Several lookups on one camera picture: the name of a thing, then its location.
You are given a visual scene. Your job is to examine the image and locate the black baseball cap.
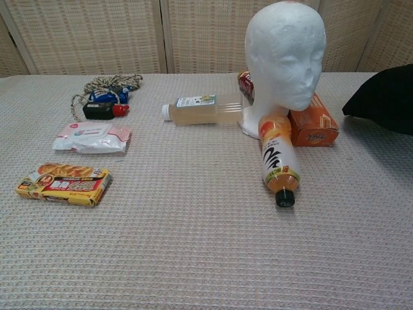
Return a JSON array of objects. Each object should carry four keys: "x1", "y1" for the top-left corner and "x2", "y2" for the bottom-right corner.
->
[{"x1": 341, "y1": 63, "x2": 413, "y2": 135}]

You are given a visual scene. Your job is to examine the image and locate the white foam mannequin head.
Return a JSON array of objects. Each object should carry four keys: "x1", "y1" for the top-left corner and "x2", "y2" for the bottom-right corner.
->
[{"x1": 237, "y1": 0, "x2": 328, "y2": 140}]

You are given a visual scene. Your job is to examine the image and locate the clear tea bottle white cap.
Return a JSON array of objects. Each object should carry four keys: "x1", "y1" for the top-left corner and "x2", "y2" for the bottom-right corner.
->
[{"x1": 161, "y1": 93, "x2": 245, "y2": 125}]

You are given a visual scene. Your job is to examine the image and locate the orange juice bottle black cap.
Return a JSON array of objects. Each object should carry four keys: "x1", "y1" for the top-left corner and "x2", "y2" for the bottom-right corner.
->
[{"x1": 258, "y1": 109, "x2": 303, "y2": 209}]

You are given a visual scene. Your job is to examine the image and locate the beige woven tablecloth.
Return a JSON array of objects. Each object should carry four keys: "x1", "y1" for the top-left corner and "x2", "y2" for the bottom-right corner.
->
[{"x1": 0, "y1": 71, "x2": 413, "y2": 310}]

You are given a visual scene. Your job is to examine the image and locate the orange cardboard box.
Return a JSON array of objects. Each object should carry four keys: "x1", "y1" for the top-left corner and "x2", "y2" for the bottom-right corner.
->
[{"x1": 286, "y1": 91, "x2": 341, "y2": 148}]

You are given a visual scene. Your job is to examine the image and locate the black case with red knob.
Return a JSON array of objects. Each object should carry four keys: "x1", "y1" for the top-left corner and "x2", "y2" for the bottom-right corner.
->
[{"x1": 82, "y1": 101, "x2": 130, "y2": 121}]

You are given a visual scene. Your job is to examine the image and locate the pink white wet wipes pack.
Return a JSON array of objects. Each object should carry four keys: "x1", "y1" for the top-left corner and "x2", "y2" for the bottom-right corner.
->
[{"x1": 52, "y1": 121, "x2": 133, "y2": 154}]

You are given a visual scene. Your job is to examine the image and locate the woven folding screen panel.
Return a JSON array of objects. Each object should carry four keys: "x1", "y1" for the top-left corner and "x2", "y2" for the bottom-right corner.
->
[
  {"x1": 0, "y1": 0, "x2": 37, "y2": 79},
  {"x1": 356, "y1": 0, "x2": 413, "y2": 74},
  {"x1": 317, "y1": 0, "x2": 392, "y2": 74},
  {"x1": 159, "y1": 0, "x2": 324, "y2": 74},
  {"x1": 5, "y1": 0, "x2": 169, "y2": 77}
]

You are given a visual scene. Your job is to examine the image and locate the blue snack packet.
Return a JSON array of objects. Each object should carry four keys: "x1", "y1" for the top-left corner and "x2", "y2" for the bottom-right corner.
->
[{"x1": 88, "y1": 85, "x2": 132, "y2": 103}]

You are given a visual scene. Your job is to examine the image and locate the yellow curry box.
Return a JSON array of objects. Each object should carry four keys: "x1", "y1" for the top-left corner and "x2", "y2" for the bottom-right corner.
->
[{"x1": 15, "y1": 162, "x2": 114, "y2": 208}]

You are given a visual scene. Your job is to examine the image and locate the braided beige rope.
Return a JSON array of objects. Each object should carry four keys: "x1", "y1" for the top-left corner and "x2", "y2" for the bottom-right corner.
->
[{"x1": 70, "y1": 73, "x2": 144, "y2": 123}]

